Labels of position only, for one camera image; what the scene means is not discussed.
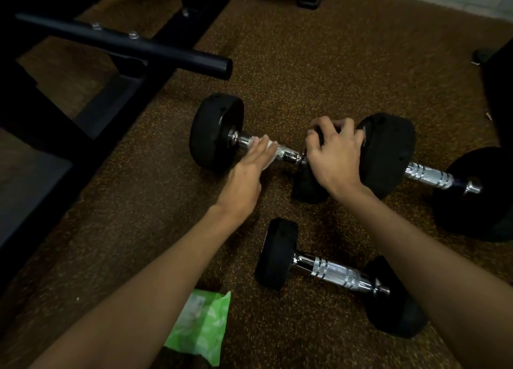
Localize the person's left hand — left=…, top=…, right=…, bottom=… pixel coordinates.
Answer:
left=214, top=134, right=278, bottom=225

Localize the person's right hand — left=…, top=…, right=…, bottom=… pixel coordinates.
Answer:
left=305, top=116, right=374, bottom=202

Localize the white wet wipe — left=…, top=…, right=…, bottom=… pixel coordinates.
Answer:
left=250, top=136, right=279, bottom=171

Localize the large black chrome dumbbell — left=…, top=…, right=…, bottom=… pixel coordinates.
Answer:
left=354, top=113, right=513, bottom=243

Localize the medium black chrome dumbbell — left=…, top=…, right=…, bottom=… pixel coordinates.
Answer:
left=189, top=93, right=333, bottom=205

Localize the small black chrome dumbbell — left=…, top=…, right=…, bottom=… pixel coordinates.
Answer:
left=254, top=217, right=428, bottom=340

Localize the green wet wipes packet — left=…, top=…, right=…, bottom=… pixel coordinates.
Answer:
left=164, top=289, right=232, bottom=367

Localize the person's left forearm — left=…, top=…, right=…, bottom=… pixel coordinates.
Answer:
left=30, top=204, right=245, bottom=369

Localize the person's right forearm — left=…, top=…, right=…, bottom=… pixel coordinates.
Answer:
left=344, top=186, right=513, bottom=369

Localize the black bulky equipment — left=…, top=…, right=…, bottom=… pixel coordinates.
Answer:
left=472, top=37, right=513, bottom=149

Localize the black metal bench frame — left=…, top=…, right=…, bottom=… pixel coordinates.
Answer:
left=0, top=0, right=237, bottom=293

